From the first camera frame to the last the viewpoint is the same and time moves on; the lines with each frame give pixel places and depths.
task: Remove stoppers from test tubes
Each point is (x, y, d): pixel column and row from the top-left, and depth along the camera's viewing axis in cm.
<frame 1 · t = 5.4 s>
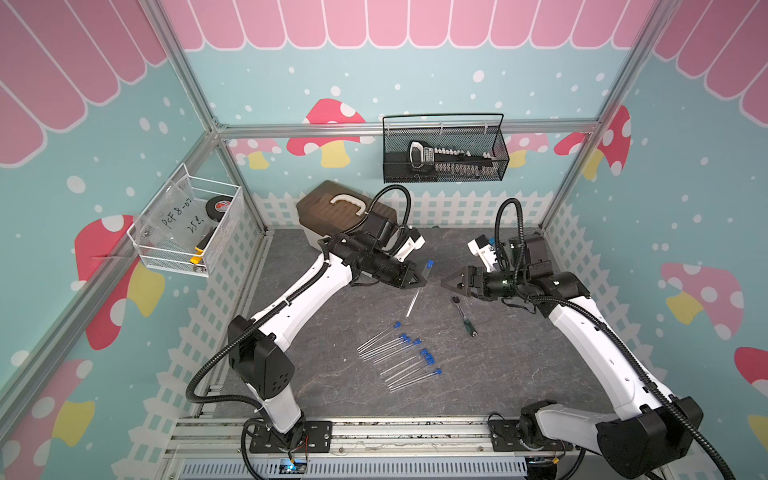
left hand: (420, 287, 74), fingers closed
right hand: (451, 285, 71), fingers open
test tube with blue stopper: (429, 266, 76), point 28 cm above the table
green handled screwdriver: (455, 300, 99), point 2 cm above the table
white box with brown lid: (330, 208, 100), point 22 cm above the table
black tape roll: (217, 205, 81), point 35 cm above the table
test tube blue stopper: (397, 325, 96), on the table
test tube blue stopper 2: (404, 337, 93), on the table
test tube blue stopper 3: (415, 342, 91), on the table
test tube blue stopper 4: (422, 353, 89), on the table
test tube blue stopper 5: (437, 372, 86), on the table

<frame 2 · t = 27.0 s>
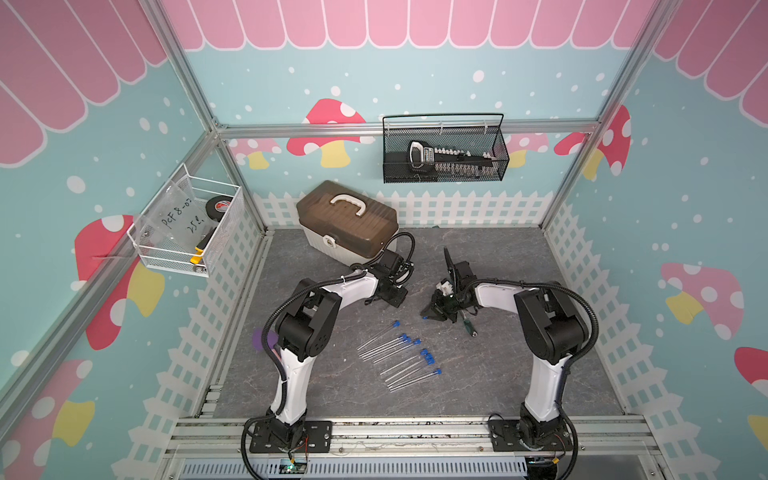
left hand: (398, 299, 100), fingers closed
right hand: (421, 312, 95), fingers closed
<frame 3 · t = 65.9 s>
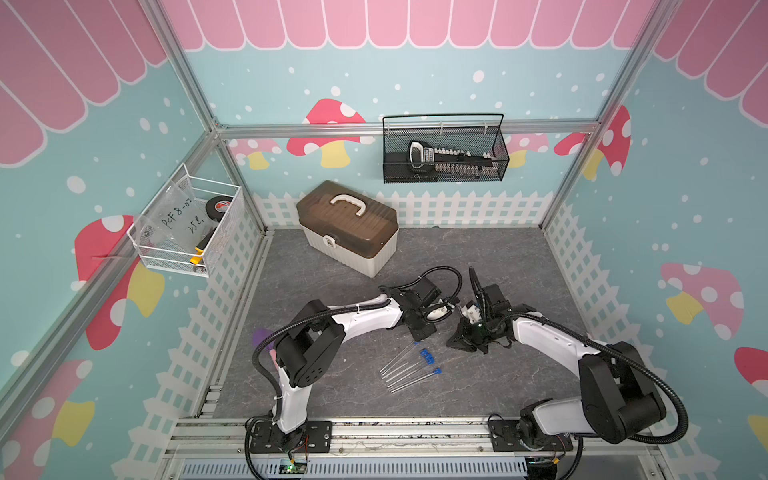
left hand: (424, 328, 90), fingers closed
right hand: (448, 342, 85), fingers closed
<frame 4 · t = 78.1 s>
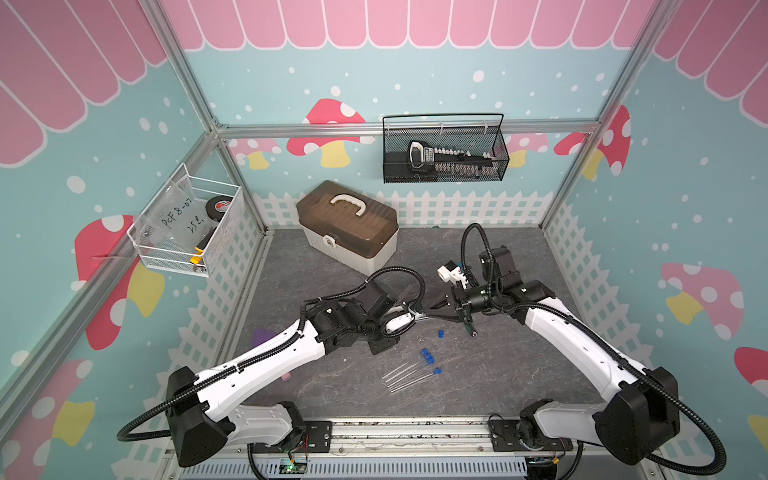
left hand: (390, 331, 74), fingers closed
right hand: (428, 312, 68), fingers closed
